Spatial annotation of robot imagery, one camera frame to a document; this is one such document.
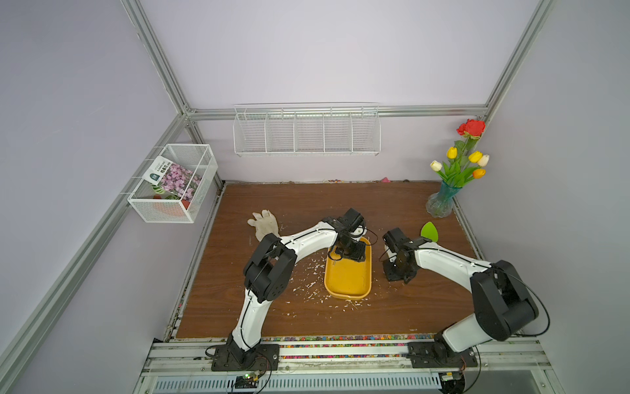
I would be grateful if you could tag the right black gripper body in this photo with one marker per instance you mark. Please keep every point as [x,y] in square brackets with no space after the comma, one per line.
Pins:
[394,270]

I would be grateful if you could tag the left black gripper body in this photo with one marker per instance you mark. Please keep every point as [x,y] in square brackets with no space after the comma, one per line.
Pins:
[351,249]

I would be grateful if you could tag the green trowel yellow handle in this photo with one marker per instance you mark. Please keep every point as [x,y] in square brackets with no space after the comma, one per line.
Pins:
[430,232]

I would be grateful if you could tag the yellow plastic storage box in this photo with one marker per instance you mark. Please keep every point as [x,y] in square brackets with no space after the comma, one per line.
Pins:
[347,279]

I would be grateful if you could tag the white cotton work glove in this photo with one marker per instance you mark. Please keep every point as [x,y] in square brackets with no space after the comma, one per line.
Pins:
[264,223]

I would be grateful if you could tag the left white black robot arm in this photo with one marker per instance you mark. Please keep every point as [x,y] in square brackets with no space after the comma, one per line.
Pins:
[269,269]

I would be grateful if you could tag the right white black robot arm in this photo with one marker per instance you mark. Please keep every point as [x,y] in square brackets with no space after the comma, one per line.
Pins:
[502,303]

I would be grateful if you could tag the glass vase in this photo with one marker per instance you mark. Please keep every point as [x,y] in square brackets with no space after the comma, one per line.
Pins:
[441,203]

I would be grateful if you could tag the artificial tulip rose bouquet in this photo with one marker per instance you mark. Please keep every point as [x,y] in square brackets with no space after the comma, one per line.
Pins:
[464,163]

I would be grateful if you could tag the right small circuit board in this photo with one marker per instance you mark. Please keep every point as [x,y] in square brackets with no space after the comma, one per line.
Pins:
[452,383]

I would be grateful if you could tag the pink potted flowers with label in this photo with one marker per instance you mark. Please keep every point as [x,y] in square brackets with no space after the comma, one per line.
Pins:
[171,181]

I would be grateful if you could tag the small green circuit board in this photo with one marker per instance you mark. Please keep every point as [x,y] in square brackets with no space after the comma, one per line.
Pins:
[247,381]

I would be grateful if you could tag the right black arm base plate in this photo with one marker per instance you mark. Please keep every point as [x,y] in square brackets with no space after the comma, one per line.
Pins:
[434,355]

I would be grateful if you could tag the long white wire shelf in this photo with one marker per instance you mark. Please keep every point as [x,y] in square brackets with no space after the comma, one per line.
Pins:
[308,129]

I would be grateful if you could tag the small white wire basket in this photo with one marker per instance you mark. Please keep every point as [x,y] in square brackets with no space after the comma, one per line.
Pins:
[195,157]

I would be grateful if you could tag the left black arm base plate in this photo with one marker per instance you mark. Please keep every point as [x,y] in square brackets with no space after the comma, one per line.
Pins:
[229,357]

